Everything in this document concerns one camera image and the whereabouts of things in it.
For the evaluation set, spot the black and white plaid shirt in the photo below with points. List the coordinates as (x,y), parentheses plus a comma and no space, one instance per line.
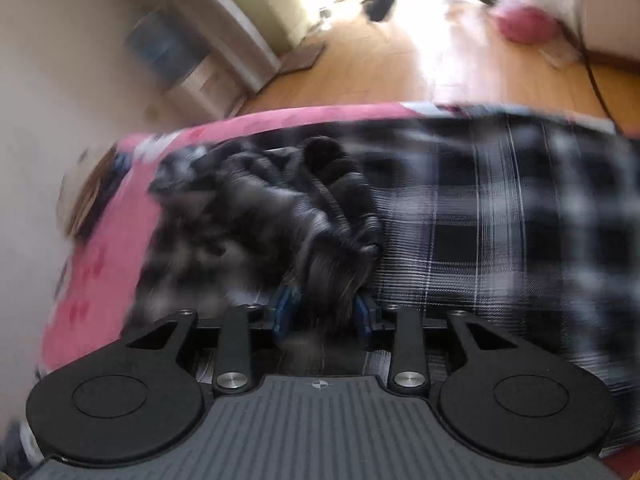
(475,210)

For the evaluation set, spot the folded beige pants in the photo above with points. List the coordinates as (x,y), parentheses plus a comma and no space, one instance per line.
(90,195)

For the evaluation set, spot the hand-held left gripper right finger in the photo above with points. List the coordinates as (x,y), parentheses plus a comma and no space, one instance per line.
(362,317)

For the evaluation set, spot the pink floral blanket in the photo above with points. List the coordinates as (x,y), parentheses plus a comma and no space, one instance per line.
(110,260)

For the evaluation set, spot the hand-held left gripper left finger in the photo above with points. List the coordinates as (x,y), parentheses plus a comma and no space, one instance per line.
(285,310)

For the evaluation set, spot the beige curtain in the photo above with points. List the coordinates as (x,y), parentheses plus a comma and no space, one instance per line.
(235,15)

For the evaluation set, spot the brown door mat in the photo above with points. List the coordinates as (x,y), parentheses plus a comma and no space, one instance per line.
(302,57)

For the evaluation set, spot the pink plastic basin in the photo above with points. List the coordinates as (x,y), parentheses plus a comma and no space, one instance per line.
(525,25)

